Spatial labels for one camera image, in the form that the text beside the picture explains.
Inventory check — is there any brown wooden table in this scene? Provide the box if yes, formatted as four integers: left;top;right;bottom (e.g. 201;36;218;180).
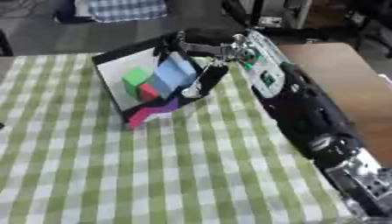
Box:
276;43;392;169

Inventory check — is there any green cube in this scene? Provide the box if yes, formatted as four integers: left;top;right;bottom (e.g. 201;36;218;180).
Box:
121;66;155;102

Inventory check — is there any blue checked cloth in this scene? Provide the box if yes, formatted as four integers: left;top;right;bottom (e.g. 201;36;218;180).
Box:
87;0;171;24

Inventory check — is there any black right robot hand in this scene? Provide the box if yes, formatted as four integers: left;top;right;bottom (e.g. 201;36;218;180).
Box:
157;27;239;99

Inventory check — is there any red block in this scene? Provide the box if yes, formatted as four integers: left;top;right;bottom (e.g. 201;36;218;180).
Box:
137;82;163;103

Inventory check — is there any purple block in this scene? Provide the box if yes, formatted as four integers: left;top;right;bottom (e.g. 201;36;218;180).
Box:
127;97;184;130

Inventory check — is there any black stand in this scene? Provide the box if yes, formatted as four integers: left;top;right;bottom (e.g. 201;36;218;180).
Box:
219;0;269;28

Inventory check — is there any black box with white inside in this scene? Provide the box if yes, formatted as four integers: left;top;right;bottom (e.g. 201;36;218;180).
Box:
90;30;232;124

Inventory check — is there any light blue block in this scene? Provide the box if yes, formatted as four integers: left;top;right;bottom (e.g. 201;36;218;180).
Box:
150;52;200;99

